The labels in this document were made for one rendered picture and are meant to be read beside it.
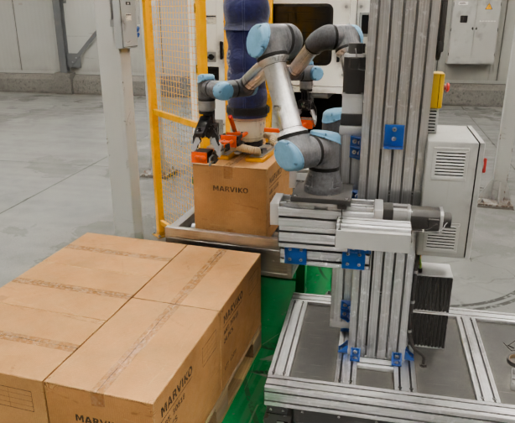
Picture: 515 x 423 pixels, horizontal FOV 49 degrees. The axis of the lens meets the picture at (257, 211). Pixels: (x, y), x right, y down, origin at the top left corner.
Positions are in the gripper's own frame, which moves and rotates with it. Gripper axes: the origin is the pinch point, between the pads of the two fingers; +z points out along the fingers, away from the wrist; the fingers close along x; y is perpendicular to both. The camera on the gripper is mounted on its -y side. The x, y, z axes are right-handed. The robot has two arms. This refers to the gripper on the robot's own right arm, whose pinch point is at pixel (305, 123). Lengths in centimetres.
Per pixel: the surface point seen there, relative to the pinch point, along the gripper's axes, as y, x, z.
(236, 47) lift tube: 39, -29, -44
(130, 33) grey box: -10, -115, -48
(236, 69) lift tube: 39, -29, -33
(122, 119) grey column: -5, -123, 5
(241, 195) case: 58, -20, 28
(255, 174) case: 58, -13, 16
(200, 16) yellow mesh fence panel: -10, -68, -58
